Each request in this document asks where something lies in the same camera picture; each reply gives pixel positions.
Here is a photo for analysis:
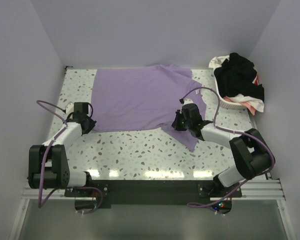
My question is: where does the purple t shirt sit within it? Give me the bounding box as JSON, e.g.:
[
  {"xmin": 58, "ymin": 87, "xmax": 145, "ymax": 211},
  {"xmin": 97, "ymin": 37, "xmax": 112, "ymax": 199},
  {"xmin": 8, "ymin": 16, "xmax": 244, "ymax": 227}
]
[{"xmin": 91, "ymin": 64, "xmax": 206, "ymax": 152}]

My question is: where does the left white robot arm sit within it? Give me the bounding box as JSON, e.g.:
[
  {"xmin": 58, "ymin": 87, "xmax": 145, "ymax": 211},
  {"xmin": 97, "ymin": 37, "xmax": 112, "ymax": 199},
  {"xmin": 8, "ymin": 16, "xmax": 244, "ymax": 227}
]
[{"xmin": 27, "ymin": 102, "xmax": 96, "ymax": 196}]

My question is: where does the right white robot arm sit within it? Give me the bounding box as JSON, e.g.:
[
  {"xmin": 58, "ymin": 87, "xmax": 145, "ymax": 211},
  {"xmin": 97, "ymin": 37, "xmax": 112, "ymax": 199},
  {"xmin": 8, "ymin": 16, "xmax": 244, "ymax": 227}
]
[{"xmin": 171, "ymin": 103, "xmax": 275, "ymax": 197}]

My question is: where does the white laundry basket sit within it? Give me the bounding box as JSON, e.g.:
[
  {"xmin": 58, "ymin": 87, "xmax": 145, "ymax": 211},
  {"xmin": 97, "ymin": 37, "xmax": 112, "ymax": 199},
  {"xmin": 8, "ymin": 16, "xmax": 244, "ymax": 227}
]
[{"xmin": 214, "ymin": 72, "xmax": 250, "ymax": 110}]

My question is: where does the white pink t shirt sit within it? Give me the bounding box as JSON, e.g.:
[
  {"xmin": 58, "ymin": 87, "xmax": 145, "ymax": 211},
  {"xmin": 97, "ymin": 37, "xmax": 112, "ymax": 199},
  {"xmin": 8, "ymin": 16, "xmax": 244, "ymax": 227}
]
[{"xmin": 208, "ymin": 55, "xmax": 265, "ymax": 116}]

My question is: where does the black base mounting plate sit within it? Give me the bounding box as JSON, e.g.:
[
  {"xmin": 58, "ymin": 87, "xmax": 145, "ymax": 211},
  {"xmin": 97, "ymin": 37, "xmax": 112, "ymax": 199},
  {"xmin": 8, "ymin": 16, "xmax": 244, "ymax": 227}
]
[{"xmin": 64, "ymin": 180, "xmax": 238, "ymax": 210}]

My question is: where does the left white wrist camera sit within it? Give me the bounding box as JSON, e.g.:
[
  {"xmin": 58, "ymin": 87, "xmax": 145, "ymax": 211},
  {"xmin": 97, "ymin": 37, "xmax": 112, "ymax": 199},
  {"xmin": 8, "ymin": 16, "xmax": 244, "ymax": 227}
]
[{"xmin": 64, "ymin": 102, "xmax": 74, "ymax": 114}]

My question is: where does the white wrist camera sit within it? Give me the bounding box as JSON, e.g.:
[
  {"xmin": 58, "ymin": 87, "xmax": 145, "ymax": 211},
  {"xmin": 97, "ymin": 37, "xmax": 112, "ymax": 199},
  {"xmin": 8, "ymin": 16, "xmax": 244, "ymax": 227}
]
[
  {"xmin": 182, "ymin": 98, "xmax": 194, "ymax": 107},
  {"xmin": 64, "ymin": 102, "xmax": 74, "ymax": 114}
]

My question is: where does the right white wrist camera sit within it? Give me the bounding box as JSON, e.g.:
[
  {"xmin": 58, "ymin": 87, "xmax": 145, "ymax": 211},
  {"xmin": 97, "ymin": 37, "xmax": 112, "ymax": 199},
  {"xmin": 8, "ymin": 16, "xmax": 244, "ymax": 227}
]
[{"xmin": 182, "ymin": 98, "xmax": 194, "ymax": 107}]

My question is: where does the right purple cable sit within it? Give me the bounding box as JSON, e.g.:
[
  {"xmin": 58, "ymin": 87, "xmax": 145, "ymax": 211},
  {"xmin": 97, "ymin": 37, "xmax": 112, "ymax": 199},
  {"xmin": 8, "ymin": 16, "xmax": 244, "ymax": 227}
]
[{"xmin": 178, "ymin": 86, "xmax": 276, "ymax": 213}]

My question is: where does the purple cable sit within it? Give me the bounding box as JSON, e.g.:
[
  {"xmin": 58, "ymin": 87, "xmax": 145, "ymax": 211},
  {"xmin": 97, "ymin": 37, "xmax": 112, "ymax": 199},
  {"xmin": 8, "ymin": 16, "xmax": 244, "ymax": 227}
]
[
  {"xmin": 36, "ymin": 100, "xmax": 103, "ymax": 216},
  {"xmin": 178, "ymin": 86, "xmax": 276, "ymax": 213}
]

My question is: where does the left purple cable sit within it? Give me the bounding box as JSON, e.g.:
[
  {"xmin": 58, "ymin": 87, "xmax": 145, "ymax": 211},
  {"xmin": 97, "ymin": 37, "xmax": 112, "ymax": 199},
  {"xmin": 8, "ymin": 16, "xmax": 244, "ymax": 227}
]
[{"xmin": 36, "ymin": 100, "xmax": 103, "ymax": 216}]

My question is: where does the aluminium frame rail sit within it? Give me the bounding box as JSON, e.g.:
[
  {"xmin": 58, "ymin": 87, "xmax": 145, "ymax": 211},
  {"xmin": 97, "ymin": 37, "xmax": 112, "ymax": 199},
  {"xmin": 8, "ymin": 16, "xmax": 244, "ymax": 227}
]
[{"xmin": 21, "ymin": 177, "xmax": 286, "ymax": 201}]

